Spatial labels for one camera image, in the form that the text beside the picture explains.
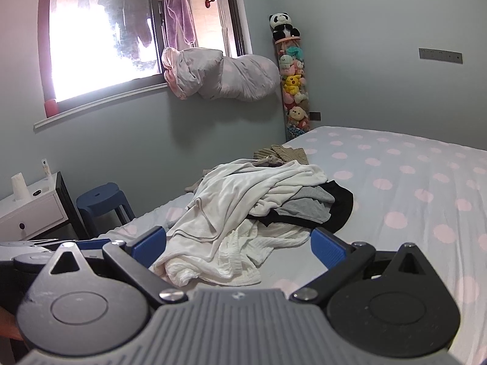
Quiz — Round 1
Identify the blue plastic stool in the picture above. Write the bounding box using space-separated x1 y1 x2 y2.
76 182 135 238

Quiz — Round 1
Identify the white nightstand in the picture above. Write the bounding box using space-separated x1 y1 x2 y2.
0 171 86 242

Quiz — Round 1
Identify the black garment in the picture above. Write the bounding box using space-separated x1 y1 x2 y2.
247 180 354 234

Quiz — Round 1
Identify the grey garment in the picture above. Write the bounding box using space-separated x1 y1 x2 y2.
274 186 335 224

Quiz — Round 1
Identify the white crinkled garment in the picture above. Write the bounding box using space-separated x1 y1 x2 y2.
150 221 310 287

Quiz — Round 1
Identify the panda plush toy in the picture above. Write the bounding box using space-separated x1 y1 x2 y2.
269 12 301 40

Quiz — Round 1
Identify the clear tube of plush toys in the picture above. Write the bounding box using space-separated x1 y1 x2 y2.
275 36 312 141

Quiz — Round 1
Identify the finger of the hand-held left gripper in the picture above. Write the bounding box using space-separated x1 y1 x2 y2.
74 238 112 252

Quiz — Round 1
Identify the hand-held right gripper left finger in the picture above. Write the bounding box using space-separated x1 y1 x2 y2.
49 226 189 307

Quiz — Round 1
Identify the white sweatshirt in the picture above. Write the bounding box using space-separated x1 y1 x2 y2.
167 160 328 263

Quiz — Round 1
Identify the rolled grey dotted duvet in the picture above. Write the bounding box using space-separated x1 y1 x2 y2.
161 47 281 103

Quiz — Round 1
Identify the grey wall panel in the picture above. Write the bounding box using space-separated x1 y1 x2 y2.
419 48 464 63

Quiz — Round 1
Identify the khaki knit sweater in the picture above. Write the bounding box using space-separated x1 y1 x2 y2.
254 144 308 167

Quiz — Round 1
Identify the window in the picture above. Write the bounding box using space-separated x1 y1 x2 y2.
33 0 254 130

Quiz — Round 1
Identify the bed with pink dotted sheet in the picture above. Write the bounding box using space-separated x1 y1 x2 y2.
95 125 487 365

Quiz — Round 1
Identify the dark hanging garment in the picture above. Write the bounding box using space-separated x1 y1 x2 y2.
124 0 155 59
97 0 124 35

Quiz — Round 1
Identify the purple fleece garment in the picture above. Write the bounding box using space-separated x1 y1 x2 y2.
162 0 198 50

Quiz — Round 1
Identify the white paper cup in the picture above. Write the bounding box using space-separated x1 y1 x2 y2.
11 173 29 200

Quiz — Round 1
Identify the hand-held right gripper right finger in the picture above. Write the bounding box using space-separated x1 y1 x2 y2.
290 227 436 305

